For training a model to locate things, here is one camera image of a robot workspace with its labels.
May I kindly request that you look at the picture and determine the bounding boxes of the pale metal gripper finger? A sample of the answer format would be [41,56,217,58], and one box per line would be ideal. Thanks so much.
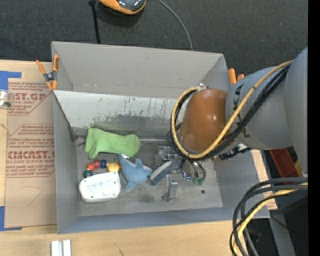
[162,174,179,203]
[154,145,176,164]

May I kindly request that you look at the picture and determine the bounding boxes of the grey and blue wedge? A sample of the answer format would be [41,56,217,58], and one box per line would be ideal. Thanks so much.
[149,160,174,186]

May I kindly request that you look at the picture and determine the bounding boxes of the blue toy dolphin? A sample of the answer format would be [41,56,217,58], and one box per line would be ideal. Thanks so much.
[117,153,154,192]

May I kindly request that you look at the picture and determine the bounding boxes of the green cloth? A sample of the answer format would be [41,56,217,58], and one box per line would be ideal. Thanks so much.
[83,127,142,161]

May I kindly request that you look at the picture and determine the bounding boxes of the white plastic box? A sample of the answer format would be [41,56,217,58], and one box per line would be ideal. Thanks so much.
[78,171,122,203]

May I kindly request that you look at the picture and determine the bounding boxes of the grey metal bin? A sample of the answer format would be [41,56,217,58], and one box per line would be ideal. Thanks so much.
[51,41,271,235]

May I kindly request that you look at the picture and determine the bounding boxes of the brown cardboard board, red print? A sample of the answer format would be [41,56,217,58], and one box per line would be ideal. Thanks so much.
[0,59,58,232]

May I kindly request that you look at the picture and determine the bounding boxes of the black cylinder on white bracket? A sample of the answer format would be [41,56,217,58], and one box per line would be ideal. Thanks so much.
[218,143,251,161]

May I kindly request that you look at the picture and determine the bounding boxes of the coloured bead ring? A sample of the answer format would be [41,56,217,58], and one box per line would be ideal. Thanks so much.
[83,159,122,179]

